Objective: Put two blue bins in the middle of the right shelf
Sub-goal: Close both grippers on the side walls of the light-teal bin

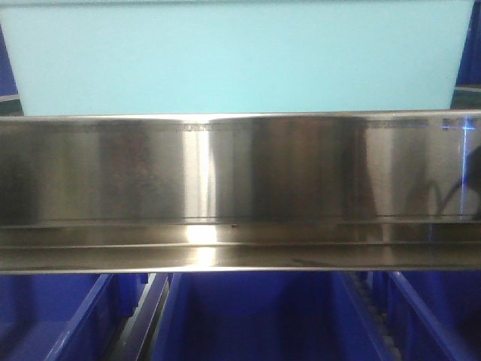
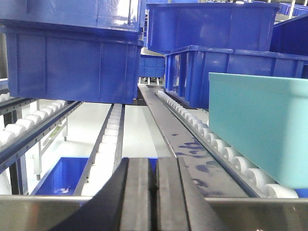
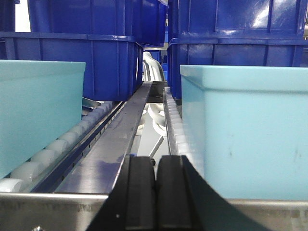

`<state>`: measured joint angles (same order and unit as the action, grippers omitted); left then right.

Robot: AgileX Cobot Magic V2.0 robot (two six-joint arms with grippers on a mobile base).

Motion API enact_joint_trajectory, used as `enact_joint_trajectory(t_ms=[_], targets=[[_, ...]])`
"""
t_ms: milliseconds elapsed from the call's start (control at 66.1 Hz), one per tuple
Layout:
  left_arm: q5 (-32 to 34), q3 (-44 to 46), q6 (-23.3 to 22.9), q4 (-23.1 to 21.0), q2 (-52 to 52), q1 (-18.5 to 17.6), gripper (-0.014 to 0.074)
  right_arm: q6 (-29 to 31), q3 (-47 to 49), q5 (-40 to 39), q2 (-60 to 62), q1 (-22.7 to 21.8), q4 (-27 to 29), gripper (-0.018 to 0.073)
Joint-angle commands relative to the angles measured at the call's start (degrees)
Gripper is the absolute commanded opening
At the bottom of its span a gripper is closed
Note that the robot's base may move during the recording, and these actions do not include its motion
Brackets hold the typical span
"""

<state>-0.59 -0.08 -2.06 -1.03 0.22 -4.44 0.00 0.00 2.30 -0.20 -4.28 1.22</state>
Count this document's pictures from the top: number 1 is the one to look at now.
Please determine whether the dark blue bin upper left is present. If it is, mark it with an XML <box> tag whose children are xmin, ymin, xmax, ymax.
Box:
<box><xmin>1</xmin><ymin>32</ymin><xmax>23</xmax><ymax>116</ymax></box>

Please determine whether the dark blue bin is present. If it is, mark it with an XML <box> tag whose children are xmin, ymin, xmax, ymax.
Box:
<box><xmin>1</xmin><ymin>274</ymin><xmax>148</xmax><ymax>360</ymax></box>
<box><xmin>450</xmin><ymin>1</ymin><xmax>480</xmax><ymax>109</ymax></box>
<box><xmin>152</xmin><ymin>272</ymin><xmax>394</xmax><ymax>360</ymax></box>
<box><xmin>367</xmin><ymin>271</ymin><xmax>480</xmax><ymax>360</ymax></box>
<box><xmin>1</xmin><ymin>32</ymin><xmax>23</xmax><ymax>116</ymax></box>

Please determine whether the white roller track right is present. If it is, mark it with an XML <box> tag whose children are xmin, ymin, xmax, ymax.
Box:
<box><xmin>348</xmin><ymin>272</ymin><xmax>402</xmax><ymax>360</ymax></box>

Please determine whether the steel lane divider left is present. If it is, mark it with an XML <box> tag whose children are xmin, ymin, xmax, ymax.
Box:
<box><xmin>106</xmin><ymin>274</ymin><xmax>170</xmax><ymax>360</ymax></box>

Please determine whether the dark blue bin lower left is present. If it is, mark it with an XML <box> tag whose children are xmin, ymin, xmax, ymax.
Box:
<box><xmin>1</xmin><ymin>274</ymin><xmax>148</xmax><ymax>360</ymax></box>

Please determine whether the light blue plastic bin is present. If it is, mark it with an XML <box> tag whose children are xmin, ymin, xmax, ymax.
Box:
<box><xmin>1</xmin><ymin>1</ymin><xmax>473</xmax><ymax>115</ymax></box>

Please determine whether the dark blue bin lower right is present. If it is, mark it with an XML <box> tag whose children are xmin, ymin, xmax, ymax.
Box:
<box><xmin>367</xmin><ymin>271</ymin><xmax>480</xmax><ymax>360</ymax></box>

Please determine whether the dark blue bin lower centre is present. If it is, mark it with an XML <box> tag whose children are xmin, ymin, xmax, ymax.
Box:
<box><xmin>152</xmin><ymin>272</ymin><xmax>394</xmax><ymax>360</ymax></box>

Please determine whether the dark blue bin upper right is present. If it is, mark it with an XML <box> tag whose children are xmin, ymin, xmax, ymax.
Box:
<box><xmin>450</xmin><ymin>1</ymin><xmax>480</xmax><ymax>109</ymax></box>

